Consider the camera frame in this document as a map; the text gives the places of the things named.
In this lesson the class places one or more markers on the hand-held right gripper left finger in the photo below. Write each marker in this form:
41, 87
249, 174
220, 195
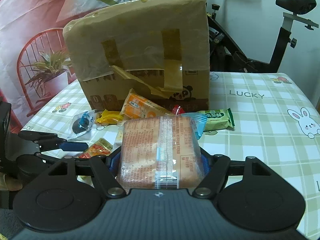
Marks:
113, 166

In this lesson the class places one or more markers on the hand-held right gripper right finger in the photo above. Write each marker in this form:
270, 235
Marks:
203, 166

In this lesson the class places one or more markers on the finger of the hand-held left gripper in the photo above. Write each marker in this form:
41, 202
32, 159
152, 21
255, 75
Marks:
47, 156
75, 145

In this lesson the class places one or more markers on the small red yellow snack packet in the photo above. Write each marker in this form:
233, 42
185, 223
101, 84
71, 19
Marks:
98, 148

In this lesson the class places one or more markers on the clear packet of orange bread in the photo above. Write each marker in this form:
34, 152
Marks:
155, 150

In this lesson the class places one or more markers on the orange and white snack packet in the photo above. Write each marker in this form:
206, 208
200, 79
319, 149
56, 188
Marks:
137, 106

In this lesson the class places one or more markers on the plastic-lined cardboard box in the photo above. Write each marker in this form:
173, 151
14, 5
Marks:
140, 42

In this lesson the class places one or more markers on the person's left hand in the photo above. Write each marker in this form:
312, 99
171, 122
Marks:
11, 183

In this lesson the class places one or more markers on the clear packet with black toy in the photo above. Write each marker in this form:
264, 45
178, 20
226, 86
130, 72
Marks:
81, 125

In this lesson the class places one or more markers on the pale yellow snack packet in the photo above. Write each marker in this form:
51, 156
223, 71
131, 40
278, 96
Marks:
119, 137

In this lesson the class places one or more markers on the green snack packet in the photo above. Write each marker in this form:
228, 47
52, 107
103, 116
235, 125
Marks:
217, 120

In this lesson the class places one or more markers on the checked tablecloth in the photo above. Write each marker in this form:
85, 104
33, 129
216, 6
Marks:
250, 130

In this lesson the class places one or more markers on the small red snack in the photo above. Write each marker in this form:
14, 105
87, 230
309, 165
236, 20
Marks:
178, 110

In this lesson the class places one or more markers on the grey fleece cloth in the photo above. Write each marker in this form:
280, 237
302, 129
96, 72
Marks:
7, 220

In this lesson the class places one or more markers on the black exercise bike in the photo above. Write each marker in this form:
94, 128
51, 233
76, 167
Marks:
297, 0

